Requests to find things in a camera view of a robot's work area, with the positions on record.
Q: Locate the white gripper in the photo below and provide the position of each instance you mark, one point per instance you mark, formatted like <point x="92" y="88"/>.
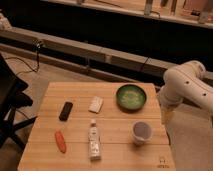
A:
<point x="166" y="108"/>

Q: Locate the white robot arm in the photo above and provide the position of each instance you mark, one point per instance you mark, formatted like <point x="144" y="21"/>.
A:
<point x="184" y="81"/>

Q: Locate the green ceramic bowl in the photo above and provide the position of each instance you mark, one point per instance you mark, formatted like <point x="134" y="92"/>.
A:
<point x="131" y="97"/>

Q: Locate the white sponge block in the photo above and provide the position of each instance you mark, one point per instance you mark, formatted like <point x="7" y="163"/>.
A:
<point x="96" y="104"/>

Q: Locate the black rectangular block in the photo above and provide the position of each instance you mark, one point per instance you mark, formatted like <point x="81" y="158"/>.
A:
<point x="64" y="114"/>

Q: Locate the black office chair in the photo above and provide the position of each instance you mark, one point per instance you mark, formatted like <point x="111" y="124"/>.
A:
<point x="12" y="97"/>

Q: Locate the long metal rail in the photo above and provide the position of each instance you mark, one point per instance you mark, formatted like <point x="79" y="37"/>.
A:
<point x="95" y="61"/>

